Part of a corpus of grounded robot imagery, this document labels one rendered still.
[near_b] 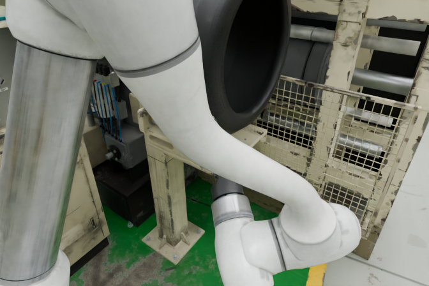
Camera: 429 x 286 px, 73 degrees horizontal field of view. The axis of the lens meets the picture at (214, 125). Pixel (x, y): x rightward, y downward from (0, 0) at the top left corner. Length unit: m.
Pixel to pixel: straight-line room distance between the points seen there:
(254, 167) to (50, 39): 0.31
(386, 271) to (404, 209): 0.56
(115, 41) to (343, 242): 0.52
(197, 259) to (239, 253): 1.17
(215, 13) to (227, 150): 0.43
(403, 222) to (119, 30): 2.14
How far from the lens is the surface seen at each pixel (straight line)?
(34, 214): 0.52
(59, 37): 0.41
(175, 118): 0.33
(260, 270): 0.62
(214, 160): 0.39
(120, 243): 1.91
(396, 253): 2.06
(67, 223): 1.62
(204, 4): 0.74
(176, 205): 1.60
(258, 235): 0.62
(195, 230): 1.87
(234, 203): 0.65
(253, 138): 1.21
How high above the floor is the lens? 1.46
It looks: 31 degrees down
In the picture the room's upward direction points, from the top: straight up
